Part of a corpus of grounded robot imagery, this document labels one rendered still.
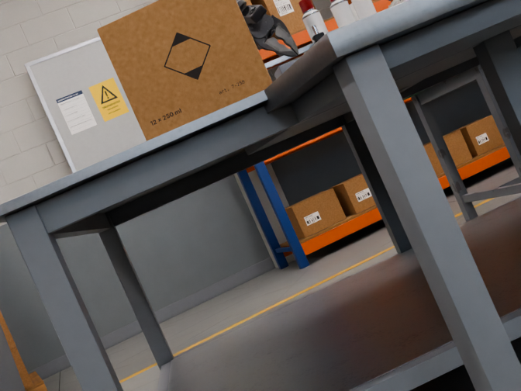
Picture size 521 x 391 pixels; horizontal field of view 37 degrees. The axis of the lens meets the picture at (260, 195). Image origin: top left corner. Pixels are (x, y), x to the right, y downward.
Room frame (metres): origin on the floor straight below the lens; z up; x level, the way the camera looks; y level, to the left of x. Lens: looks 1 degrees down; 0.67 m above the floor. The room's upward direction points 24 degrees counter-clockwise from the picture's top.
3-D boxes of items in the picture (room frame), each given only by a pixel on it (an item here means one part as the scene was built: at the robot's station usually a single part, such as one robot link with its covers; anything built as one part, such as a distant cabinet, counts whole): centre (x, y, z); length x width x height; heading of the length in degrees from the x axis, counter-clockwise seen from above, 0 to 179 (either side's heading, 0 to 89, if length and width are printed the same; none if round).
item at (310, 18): (2.17, -0.33, 0.98); 0.05 x 0.05 x 0.20
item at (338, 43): (1.69, -0.50, 0.81); 0.90 x 0.90 x 0.04; 15
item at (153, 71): (1.81, 0.02, 0.99); 0.30 x 0.24 x 0.27; 86
